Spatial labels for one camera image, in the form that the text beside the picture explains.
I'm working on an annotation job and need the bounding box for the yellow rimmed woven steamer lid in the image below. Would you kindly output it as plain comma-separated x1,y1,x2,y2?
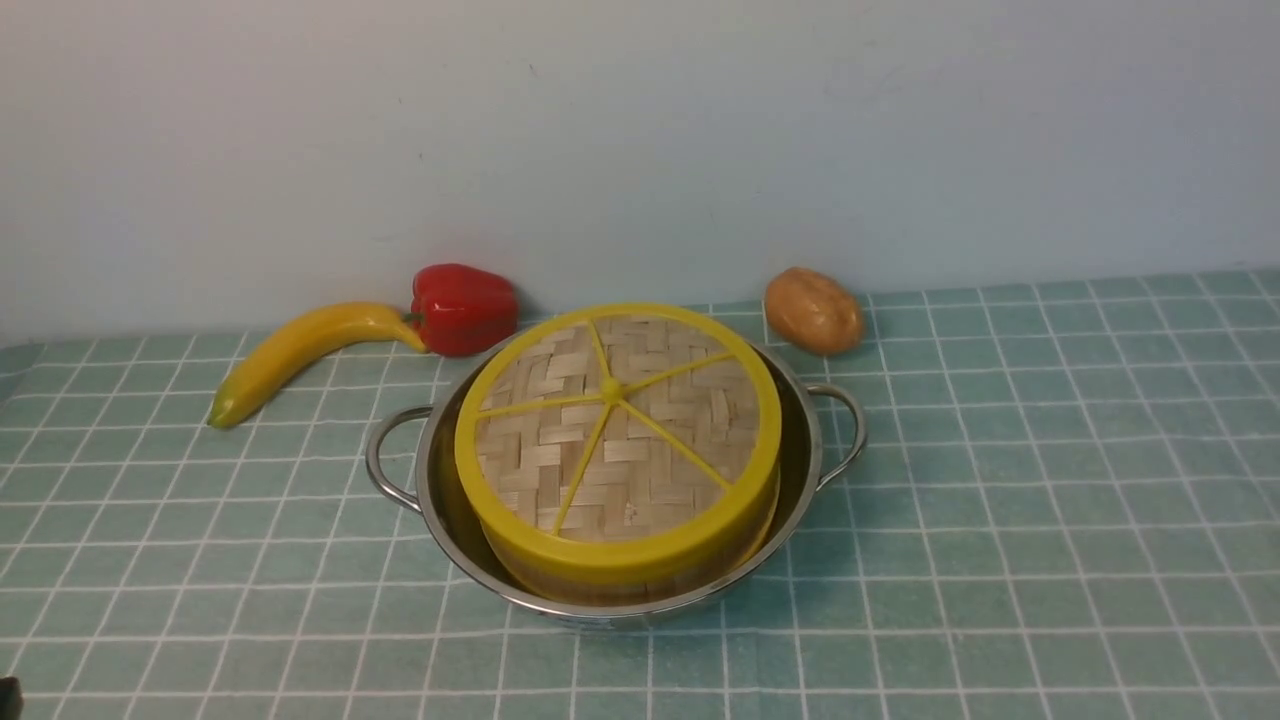
453,304,783,582

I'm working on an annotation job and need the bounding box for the yellow rimmed bamboo steamer basket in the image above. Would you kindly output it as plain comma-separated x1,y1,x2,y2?
490,498,777,607

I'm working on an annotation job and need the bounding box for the stainless steel pot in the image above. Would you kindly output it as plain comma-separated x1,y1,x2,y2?
364,345,868,632

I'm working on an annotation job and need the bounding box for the brown potato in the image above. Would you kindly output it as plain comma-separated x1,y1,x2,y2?
763,266,867,357

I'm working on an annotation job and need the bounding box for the red bell pepper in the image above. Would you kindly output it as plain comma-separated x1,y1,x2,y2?
408,263,520,357

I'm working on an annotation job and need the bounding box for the yellow banana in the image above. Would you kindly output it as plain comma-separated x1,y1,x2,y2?
206,302,428,429

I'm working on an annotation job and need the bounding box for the green checkered tablecloth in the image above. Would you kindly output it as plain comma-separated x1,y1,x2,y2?
1,269,1279,719

